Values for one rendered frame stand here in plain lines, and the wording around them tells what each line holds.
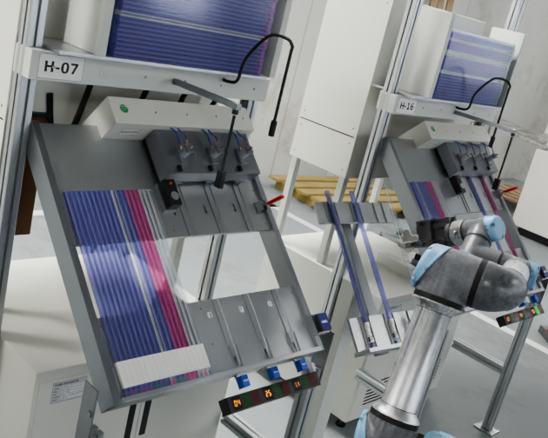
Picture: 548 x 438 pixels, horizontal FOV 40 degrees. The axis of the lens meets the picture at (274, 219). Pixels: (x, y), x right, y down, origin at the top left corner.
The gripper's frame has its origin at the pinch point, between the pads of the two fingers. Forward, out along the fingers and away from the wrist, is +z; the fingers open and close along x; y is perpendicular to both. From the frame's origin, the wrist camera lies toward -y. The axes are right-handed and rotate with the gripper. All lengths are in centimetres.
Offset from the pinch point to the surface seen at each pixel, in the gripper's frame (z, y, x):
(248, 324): 3, -18, 63
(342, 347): 19.9, -30.2, 12.1
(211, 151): 11, 30, 64
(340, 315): 17.1, -19.7, 14.2
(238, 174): 12, 24, 54
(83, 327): 3, -14, 110
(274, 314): 5, -16, 52
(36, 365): 30, -23, 110
